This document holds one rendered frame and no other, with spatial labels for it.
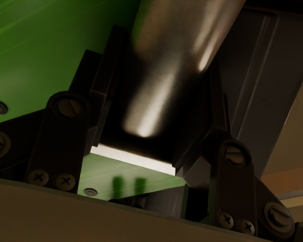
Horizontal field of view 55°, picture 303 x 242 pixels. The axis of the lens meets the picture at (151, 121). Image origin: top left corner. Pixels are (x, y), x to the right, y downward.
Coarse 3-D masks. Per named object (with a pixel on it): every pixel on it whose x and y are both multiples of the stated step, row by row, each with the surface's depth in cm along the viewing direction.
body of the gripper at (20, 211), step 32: (0, 192) 5; (32, 192) 6; (64, 192) 6; (0, 224) 5; (32, 224) 5; (64, 224) 5; (96, 224) 6; (128, 224) 6; (160, 224) 6; (192, 224) 6
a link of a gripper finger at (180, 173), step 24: (216, 72) 11; (192, 96) 11; (216, 96) 10; (192, 120) 11; (216, 120) 9; (192, 144) 10; (216, 144) 10; (192, 168) 10; (264, 192) 9; (264, 216) 9; (288, 216) 9
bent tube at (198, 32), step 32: (160, 0) 8; (192, 0) 8; (224, 0) 8; (160, 32) 9; (192, 32) 8; (224, 32) 9; (128, 64) 10; (160, 64) 9; (192, 64) 9; (128, 96) 11; (160, 96) 10; (128, 128) 11; (160, 128) 11; (128, 160) 12; (160, 160) 12
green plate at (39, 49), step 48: (0, 0) 12; (48, 0) 12; (96, 0) 12; (0, 48) 13; (48, 48) 13; (96, 48) 13; (0, 96) 16; (48, 96) 15; (96, 192) 21; (144, 192) 21
